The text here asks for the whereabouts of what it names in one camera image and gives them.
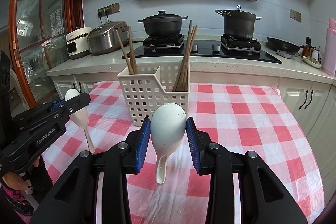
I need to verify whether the black frying pan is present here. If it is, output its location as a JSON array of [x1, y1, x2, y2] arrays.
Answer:
[[267, 37, 301, 59]]

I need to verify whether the person's left hand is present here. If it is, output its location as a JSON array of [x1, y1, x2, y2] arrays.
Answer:
[[2, 171, 39, 191]]

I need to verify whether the white speckled rice spoon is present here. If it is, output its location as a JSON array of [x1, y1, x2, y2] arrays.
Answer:
[[150, 103, 186, 184]]

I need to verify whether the black gas stove top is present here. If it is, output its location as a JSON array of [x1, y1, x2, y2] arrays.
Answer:
[[134, 34, 282, 64]]

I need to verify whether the plate with condiment jars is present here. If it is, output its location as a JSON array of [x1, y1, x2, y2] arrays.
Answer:
[[301, 36, 322, 69]]

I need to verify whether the wooden framed glass door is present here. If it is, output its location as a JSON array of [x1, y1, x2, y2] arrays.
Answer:
[[8, 0, 84, 107]]

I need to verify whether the silver rice cooker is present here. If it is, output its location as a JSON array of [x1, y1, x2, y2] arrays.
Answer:
[[88, 21, 129, 55]]

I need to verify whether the wall power outlet with plug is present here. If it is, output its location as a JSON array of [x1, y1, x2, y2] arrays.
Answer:
[[97, 3, 120, 18]]

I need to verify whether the white small cooker appliance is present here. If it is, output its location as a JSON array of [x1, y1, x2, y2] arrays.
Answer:
[[66, 27, 92, 60]]

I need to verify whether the white perforated utensil basket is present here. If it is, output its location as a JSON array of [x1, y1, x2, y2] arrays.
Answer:
[[117, 61, 190, 127]]

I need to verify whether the gold wall switch plate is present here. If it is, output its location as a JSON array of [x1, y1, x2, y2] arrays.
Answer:
[[290, 9, 302, 23]]

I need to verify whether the black casserole pot with lid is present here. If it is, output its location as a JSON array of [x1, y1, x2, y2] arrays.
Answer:
[[137, 11, 188, 38]]

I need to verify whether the black tall stock pot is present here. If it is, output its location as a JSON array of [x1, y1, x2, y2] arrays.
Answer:
[[215, 5, 262, 40]]

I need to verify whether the pink thermos bottle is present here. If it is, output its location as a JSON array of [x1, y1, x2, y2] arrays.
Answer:
[[322, 18, 336, 76]]

